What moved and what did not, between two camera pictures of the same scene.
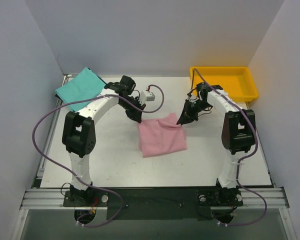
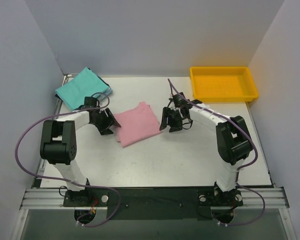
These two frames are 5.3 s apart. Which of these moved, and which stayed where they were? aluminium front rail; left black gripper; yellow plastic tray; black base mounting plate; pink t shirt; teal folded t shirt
Moved: pink t shirt; left black gripper
Stayed: aluminium front rail; teal folded t shirt; yellow plastic tray; black base mounting plate
